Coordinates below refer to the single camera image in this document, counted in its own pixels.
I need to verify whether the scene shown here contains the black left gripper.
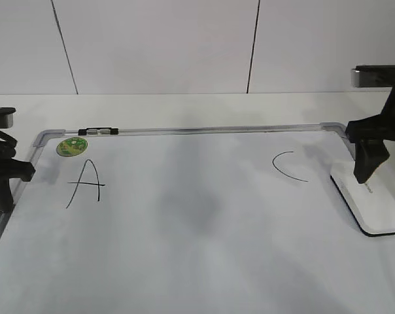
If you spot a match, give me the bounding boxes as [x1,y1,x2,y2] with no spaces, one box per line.
[0,130,35,213]

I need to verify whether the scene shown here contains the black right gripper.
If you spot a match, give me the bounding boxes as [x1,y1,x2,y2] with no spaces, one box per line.
[345,85,395,183]

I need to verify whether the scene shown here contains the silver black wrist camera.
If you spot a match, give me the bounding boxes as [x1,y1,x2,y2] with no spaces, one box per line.
[351,65,395,88]
[0,107,16,129]

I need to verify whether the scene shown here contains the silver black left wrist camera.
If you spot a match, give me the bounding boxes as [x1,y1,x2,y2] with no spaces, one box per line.
[0,107,16,129]

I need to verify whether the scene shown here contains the round green magnet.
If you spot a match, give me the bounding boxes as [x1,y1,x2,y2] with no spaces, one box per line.
[56,137,88,157]

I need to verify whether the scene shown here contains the white aluminium-framed whiteboard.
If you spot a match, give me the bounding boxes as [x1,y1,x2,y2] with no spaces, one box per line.
[0,125,395,313]

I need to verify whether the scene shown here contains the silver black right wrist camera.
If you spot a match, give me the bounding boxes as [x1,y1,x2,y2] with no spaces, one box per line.
[351,65,395,88]

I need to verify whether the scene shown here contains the white whiteboard eraser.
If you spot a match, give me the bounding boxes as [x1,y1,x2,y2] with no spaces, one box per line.
[330,162,395,237]

